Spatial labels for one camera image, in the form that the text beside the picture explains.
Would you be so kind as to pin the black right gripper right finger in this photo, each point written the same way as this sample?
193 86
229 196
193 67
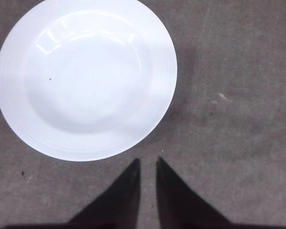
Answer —
181 208

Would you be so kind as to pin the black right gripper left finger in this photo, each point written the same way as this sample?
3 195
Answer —
117 207

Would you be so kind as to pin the white ceramic plate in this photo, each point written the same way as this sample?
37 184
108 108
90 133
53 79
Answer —
84 80

